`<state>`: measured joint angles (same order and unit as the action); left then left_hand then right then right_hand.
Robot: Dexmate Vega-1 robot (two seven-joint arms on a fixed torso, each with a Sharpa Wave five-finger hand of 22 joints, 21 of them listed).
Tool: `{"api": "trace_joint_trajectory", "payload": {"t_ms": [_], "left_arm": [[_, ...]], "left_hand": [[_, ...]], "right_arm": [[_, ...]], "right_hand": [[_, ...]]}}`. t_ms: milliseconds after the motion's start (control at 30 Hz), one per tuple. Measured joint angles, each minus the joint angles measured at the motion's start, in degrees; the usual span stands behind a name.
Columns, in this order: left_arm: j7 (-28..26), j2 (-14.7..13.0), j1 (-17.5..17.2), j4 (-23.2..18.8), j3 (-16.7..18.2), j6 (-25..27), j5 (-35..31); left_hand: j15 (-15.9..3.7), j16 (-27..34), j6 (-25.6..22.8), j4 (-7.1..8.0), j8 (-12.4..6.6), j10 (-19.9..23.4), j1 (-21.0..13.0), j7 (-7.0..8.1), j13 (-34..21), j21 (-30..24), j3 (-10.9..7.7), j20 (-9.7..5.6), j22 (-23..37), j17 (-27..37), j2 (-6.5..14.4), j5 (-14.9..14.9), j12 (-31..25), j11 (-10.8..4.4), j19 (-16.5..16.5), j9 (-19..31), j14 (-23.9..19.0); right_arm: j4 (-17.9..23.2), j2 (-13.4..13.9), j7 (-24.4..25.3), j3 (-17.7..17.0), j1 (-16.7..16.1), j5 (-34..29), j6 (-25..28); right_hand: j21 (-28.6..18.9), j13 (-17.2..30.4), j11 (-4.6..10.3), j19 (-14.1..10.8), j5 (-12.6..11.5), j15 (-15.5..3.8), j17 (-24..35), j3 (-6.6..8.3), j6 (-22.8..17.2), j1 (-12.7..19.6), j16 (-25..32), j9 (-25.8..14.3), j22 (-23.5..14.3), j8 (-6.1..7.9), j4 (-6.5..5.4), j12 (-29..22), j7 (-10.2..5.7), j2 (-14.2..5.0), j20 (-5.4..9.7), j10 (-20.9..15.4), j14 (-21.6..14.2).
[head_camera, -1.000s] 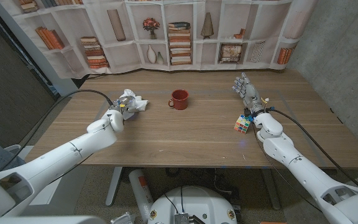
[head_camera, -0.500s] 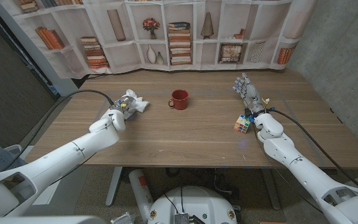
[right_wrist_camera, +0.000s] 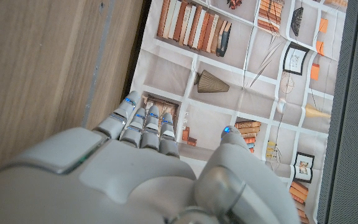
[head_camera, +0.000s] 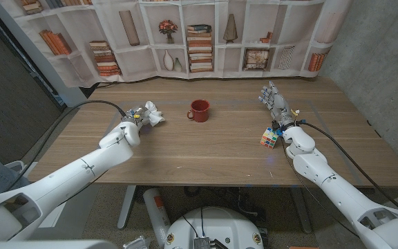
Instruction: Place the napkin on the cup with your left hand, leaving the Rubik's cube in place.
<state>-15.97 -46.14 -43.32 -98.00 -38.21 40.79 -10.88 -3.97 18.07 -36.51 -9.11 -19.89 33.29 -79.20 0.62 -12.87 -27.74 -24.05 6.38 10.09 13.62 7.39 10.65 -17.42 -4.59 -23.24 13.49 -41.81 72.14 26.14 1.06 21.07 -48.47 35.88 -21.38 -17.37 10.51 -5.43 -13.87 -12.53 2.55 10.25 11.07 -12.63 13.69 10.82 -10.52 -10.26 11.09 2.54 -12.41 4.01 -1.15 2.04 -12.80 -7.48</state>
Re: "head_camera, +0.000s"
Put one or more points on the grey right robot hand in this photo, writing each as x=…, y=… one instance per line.
x=279, y=104

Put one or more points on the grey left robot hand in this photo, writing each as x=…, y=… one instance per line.
x=137, y=115

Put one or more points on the white cloth napkin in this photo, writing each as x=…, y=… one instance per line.
x=154, y=115

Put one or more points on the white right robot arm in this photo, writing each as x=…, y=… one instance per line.
x=340, y=190

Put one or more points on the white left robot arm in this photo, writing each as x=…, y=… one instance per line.
x=64, y=176

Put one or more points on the Rubik's cube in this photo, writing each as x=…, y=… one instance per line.
x=269, y=138

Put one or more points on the printed bookshelf backdrop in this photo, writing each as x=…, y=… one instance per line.
x=133, y=65

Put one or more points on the red mug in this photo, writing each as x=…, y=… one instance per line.
x=200, y=112

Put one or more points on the grey metal table leg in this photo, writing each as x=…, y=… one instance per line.
x=126, y=207
x=302, y=211

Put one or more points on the white cylinder with orange label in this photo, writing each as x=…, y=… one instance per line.
x=155, y=214

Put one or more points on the perforated metal cabinet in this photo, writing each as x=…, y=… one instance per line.
x=9, y=86

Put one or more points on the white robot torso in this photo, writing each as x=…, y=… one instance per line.
x=219, y=224

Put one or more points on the silver finned heat sink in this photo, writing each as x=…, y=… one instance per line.
x=201, y=243

